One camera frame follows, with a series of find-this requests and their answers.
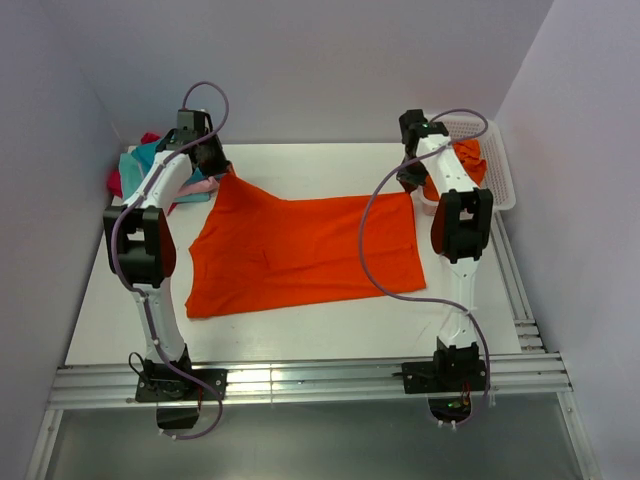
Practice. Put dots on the mint green folded t-shirt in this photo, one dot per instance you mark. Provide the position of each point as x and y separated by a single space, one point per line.
130 180

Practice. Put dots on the teal folded t-shirt top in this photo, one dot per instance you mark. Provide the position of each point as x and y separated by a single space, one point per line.
144 158

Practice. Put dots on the pink folded t-shirt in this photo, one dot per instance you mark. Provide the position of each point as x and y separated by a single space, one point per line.
204 186

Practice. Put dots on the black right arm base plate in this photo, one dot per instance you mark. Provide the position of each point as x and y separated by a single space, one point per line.
448 388

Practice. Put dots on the red folded t-shirt bottom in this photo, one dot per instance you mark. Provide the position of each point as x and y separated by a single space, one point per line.
113 181

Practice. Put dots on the orange t-shirt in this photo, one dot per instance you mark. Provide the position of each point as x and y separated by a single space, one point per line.
469 155
259 252

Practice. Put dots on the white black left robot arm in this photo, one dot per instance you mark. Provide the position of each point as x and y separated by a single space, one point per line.
142 252

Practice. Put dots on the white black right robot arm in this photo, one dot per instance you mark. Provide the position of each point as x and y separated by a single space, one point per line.
462 211

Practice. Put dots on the orange t-shirt in basket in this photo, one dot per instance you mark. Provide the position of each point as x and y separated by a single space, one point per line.
469 155

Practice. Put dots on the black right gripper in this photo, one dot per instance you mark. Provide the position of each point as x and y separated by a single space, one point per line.
408 180

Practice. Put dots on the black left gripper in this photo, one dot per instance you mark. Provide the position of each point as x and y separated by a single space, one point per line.
222 165

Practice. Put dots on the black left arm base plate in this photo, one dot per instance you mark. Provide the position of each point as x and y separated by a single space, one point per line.
179 400

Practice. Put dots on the white plastic laundry basket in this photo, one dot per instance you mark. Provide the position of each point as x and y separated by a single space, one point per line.
495 165

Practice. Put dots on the aluminium front rail frame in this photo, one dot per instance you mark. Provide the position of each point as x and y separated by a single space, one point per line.
112 386

